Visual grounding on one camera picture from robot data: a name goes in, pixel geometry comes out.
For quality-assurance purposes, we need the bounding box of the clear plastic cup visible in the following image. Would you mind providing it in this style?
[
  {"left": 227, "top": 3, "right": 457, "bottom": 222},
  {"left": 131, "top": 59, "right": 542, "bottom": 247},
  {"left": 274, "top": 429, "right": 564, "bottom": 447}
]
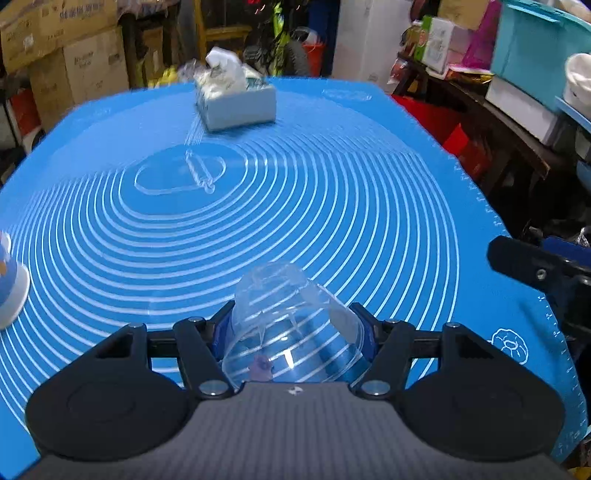
[{"left": 221, "top": 262, "right": 376, "bottom": 386}]

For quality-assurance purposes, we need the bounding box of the blue yellow paper cup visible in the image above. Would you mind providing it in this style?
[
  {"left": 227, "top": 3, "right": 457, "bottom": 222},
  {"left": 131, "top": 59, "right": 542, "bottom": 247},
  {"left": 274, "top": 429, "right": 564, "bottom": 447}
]
[{"left": 0, "top": 231, "right": 31, "bottom": 330}]

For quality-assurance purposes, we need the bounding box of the dark wooden side table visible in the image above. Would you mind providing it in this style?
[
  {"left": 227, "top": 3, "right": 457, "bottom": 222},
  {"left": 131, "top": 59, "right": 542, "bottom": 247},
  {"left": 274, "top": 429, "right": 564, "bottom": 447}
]
[{"left": 397, "top": 53, "right": 590, "bottom": 235}]

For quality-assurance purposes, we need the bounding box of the blue silicone baking mat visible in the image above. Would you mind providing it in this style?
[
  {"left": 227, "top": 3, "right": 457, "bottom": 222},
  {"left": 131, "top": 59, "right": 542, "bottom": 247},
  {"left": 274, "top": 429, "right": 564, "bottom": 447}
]
[{"left": 1, "top": 79, "right": 588, "bottom": 479}]

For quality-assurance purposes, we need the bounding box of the teal plastic storage bin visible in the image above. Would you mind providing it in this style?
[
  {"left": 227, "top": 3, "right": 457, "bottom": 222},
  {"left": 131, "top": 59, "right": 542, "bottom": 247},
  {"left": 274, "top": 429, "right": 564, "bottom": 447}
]
[{"left": 491, "top": 1, "right": 591, "bottom": 111}]

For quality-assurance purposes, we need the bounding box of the green white product box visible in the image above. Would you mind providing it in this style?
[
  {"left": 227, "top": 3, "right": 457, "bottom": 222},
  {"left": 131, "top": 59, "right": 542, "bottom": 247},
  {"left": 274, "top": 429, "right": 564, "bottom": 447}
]
[{"left": 414, "top": 15, "right": 456, "bottom": 74}]

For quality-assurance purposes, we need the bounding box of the white tissue box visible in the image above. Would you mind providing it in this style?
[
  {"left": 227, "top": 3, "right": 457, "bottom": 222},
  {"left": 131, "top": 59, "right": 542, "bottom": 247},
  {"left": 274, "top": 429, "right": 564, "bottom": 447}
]
[{"left": 193, "top": 47, "right": 276, "bottom": 132}]

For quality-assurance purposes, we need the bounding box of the white chest freezer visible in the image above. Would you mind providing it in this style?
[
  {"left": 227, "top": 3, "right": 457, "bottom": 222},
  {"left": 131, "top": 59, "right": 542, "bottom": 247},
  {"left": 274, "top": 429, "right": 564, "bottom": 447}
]
[{"left": 332, "top": 0, "right": 412, "bottom": 90}]

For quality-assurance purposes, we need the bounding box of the red plastic bucket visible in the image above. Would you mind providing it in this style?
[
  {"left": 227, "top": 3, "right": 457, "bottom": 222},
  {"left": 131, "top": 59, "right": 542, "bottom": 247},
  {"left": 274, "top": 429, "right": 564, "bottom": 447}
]
[{"left": 303, "top": 43, "right": 325, "bottom": 77}]

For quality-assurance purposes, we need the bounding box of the lower cardboard box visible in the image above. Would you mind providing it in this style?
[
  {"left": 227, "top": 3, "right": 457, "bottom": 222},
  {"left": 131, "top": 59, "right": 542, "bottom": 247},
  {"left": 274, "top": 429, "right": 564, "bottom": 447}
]
[{"left": 27, "top": 27, "right": 129, "bottom": 131}]

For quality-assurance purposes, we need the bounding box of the cardboard box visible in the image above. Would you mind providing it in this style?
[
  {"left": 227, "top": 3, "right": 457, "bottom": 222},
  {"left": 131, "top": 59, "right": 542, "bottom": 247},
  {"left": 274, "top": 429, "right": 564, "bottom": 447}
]
[
  {"left": 27, "top": 27, "right": 129, "bottom": 131},
  {"left": 1, "top": 0, "right": 117, "bottom": 73}
]

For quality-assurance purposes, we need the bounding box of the bicycle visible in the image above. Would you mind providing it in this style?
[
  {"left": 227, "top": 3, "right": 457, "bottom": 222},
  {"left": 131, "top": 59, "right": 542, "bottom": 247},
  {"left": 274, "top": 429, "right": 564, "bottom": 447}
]
[{"left": 242, "top": 0, "right": 311, "bottom": 77}]

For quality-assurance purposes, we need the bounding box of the upper cardboard box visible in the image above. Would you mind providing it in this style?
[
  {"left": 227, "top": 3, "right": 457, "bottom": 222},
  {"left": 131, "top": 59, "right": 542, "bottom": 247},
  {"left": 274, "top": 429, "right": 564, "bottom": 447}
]
[{"left": 1, "top": 0, "right": 117, "bottom": 73}]

